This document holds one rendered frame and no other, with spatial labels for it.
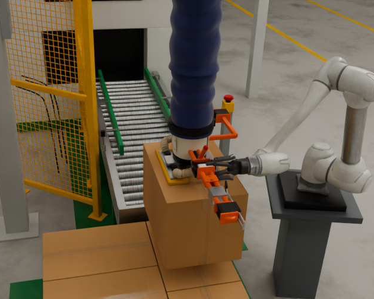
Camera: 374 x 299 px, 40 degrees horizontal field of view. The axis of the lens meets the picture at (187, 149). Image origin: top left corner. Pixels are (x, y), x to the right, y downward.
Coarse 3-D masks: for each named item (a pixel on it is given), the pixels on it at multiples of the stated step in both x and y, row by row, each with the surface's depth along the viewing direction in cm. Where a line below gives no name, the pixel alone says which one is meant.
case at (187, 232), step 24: (144, 144) 281; (168, 144) 282; (144, 168) 285; (144, 192) 293; (168, 192) 240; (192, 192) 241; (240, 192) 242; (168, 216) 236; (192, 216) 239; (216, 216) 243; (168, 240) 242; (192, 240) 246; (216, 240) 250; (240, 240) 254; (168, 264) 249; (192, 264) 254
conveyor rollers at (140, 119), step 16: (144, 80) 506; (112, 96) 468; (128, 96) 470; (144, 96) 474; (128, 112) 439; (144, 112) 442; (160, 112) 445; (112, 128) 412; (128, 128) 415; (144, 128) 418; (160, 128) 414; (112, 144) 388; (128, 144) 391; (128, 160) 368; (128, 176) 352; (128, 192) 336
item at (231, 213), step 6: (216, 204) 207; (222, 204) 206; (228, 204) 206; (216, 210) 208; (222, 210) 202; (228, 210) 203; (234, 210) 203; (222, 216) 201; (228, 216) 201; (222, 222) 202; (228, 222) 203
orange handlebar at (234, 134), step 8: (224, 120) 280; (232, 128) 271; (216, 136) 262; (224, 136) 263; (232, 136) 265; (192, 152) 246; (200, 152) 246; (192, 160) 242; (208, 176) 226; (216, 176) 227; (208, 184) 222; (216, 184) 222; (216, 200) 211; (224, 200) 212
